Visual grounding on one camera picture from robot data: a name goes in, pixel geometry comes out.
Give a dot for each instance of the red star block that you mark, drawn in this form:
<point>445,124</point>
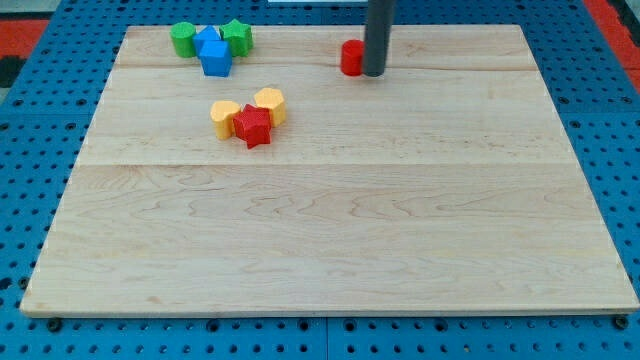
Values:
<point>253,125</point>

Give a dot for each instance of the blue cube block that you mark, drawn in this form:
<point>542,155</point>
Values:
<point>215,58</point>

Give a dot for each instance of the yellow hexagon block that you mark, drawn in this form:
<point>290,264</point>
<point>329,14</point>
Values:
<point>273,100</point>

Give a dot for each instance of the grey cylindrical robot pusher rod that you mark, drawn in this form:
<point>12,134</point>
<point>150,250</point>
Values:
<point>379,21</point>

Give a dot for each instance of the green cylinder block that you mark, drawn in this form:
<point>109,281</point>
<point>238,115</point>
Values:
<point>182,34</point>

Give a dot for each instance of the red cylinder block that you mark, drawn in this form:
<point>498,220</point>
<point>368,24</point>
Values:
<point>351,57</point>

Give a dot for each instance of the yellow heart block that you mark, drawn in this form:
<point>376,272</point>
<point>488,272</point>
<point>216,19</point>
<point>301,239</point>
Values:
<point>222,114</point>

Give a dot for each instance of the light wooden board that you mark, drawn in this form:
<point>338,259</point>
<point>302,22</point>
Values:
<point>446,187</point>

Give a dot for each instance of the blue triangular block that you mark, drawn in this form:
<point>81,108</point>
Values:
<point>208,33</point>

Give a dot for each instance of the green star block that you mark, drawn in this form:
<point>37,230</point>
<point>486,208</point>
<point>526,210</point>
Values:
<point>239,37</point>

